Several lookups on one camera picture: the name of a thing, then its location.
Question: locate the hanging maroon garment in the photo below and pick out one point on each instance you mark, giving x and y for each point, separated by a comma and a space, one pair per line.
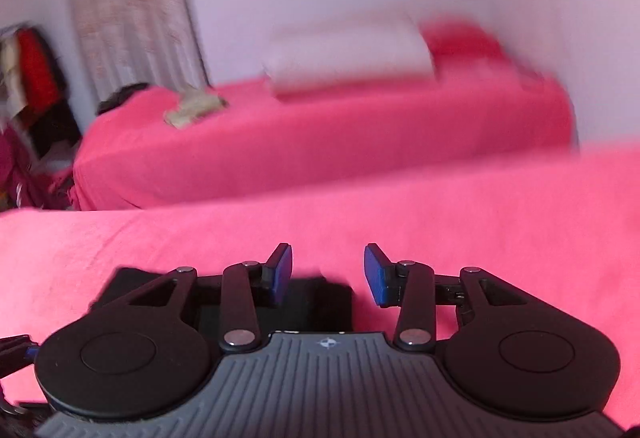
30, 168

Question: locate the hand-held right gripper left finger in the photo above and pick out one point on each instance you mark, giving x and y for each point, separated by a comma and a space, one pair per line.
280, 270

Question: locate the hanging red jacket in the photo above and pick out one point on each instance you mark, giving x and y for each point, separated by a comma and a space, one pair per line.
37, 68

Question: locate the bed with pink sheet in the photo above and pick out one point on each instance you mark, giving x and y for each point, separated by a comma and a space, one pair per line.
325, 138

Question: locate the hanging cream shirt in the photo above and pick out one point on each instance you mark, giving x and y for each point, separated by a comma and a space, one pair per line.
10, 78

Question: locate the cream floral curtain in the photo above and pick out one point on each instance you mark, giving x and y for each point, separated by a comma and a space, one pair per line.
130, 8

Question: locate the folded white embossed quilt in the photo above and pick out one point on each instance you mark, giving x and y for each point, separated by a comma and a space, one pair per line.
350, 58

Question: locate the crumpled beige garment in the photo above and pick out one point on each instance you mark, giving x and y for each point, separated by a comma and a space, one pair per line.
195, 110

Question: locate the crumpled dark garment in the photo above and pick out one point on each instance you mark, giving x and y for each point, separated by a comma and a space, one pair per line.
120, 98

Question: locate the pink bed cover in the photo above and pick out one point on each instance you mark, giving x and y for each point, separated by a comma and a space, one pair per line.
450, 228

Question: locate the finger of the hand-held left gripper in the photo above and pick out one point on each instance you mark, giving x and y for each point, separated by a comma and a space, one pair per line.
20, 353

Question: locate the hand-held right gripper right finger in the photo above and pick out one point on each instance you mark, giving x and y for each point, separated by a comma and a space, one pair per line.
377, 275

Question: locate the folded pink blanket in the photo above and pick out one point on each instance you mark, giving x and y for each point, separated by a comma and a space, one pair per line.
465, 43

